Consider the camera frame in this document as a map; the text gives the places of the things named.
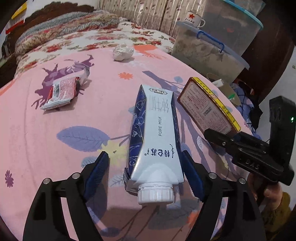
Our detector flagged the blue white milk carton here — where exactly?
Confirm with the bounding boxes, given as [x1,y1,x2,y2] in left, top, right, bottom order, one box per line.
[123,85,184,205]

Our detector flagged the round brown trash bin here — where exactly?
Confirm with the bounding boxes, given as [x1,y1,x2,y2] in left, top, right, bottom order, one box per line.
[206,73,241,106]

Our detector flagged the person right hand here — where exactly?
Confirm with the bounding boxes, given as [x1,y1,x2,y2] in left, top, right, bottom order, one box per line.
[247,173,283,211]

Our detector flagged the blue purple cloth pile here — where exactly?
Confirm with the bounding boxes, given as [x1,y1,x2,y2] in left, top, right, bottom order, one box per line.
[231,83,263,139]

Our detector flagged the yellow red cardboard box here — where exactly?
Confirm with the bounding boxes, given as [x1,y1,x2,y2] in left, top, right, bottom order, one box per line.
[178,77,241,136]

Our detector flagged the pink patterned bed sheet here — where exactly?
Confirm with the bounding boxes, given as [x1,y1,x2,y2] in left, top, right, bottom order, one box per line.
[0,45,255,241]

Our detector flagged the lower clear storage bin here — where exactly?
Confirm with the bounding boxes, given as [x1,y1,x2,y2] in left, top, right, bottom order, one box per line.
[171,21,250,83]

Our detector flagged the clear storage bin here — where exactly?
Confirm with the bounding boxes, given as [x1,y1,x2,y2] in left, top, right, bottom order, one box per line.
[200,0,263,55]
[171,21,250,83]

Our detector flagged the red white snack wrapper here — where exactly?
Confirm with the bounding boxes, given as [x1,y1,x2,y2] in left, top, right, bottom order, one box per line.
[41,66,90,110]

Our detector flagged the upper clear storage bin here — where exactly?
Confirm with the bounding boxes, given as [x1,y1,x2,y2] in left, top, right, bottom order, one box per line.
[200,0,263,55]

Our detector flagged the dark wooden headboard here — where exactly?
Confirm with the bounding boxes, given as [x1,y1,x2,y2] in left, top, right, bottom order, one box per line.
[0,1,95,58]

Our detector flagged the white enamel mug red star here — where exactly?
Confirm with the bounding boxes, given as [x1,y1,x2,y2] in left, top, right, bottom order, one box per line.
[184,11,206,28]

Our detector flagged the beige leaf pattern curtain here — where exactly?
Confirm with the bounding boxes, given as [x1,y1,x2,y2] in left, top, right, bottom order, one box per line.
[98,0,206,38]

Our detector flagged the crumpled white tissue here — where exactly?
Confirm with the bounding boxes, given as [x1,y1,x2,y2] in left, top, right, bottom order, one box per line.
[113,43,134,61]

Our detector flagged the floral white red blanket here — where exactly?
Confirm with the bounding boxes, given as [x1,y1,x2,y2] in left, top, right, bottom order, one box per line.
[15,22,175,77]

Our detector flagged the folded floral quilt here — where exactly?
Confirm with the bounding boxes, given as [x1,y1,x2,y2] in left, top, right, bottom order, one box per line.
[14,10,124,57]

